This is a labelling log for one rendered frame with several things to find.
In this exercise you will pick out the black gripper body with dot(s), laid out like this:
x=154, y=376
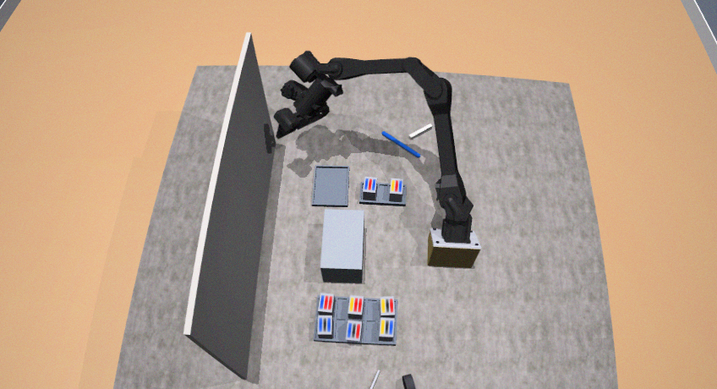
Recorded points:
x=307, y=108

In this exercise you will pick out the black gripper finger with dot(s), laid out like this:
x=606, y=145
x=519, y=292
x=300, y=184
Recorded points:
x=281, y=132
x=304, y=122

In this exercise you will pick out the blue rod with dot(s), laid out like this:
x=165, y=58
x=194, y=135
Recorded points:
x=400, y=143

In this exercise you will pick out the dark grey wall panel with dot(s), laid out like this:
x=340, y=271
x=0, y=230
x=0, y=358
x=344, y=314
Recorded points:
x=222, y=294

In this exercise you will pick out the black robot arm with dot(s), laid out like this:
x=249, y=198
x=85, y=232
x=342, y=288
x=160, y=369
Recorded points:
x=450, y=189

